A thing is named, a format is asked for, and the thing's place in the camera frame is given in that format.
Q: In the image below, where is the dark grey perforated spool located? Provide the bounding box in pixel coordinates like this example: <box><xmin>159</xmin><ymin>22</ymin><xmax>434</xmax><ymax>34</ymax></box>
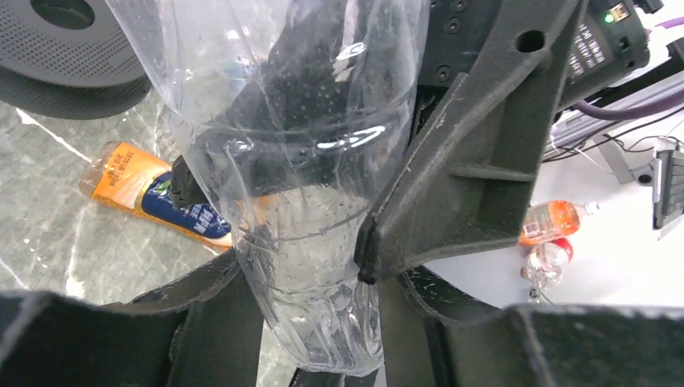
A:
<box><xmin>1</xmin><ymin>0</ymin><xmax>152</xmax><ymax>120</ymax></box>

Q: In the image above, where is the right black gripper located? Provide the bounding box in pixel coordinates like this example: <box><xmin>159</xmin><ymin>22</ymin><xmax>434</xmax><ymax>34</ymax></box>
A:
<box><xmin>354</xmin><ymin>1</ymin><xmax>651</xmax><ymax>284</ymax></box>

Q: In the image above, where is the orange bottle outside table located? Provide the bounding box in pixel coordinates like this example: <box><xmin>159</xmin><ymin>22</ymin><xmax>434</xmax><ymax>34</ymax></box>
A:
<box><xmin>519</xmin><ymin>200</ymin><xmax>600</xmax><ymax>246</ymax></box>

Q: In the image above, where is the large orange blue-label bottle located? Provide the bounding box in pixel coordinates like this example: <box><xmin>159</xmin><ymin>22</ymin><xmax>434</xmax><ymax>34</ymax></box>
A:
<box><xmin>78</xmin><ymin>141</ymin><xmax>232</xmax><ymax>251</ymax></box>

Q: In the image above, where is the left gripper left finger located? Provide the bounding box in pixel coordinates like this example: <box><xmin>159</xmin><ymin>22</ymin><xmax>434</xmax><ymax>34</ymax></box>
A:
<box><xmin>1</xmin><ymin>250</ymin><xmax>263</xmax><ymax>386</ymax></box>

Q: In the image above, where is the clear plastic bottle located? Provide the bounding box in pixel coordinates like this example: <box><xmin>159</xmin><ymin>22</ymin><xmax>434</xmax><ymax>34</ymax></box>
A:
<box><xmin>108</xmin><ymin>1</ymin><xmax>429</xmax><ymax>377</ymax></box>

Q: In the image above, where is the black keyboard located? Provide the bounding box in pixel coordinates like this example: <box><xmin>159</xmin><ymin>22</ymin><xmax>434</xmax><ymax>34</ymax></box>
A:
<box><xmin>653</xmin><ymin>149</ymin><xmax>683</xmax><ymax>230</ymax></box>

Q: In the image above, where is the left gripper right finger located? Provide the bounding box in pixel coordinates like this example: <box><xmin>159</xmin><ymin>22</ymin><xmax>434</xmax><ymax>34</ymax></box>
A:
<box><xmin>378</xmin><ymin>268</ymin><xmax>683</xmax><ymax>386</ymax></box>

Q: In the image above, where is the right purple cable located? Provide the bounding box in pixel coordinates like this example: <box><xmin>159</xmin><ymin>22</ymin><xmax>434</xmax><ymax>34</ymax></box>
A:
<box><xmin>574</xmin><ymin>15</ymin><xmax>684</xmax><ymax>122</ymax></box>

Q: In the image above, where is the clear red-label bottle outside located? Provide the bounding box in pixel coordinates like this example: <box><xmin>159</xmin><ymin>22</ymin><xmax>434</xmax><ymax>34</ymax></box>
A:
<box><xmin>520</xmin><ymin>238</ymin><xmax>574</xmax><ymax>290</ymax></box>

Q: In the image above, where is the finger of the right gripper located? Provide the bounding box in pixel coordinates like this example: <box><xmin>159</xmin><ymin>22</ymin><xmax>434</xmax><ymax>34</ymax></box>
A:
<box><xmin>171</xmin><ymin>1</ymin><xmax>374</xmax><ymax>208</ymax></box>

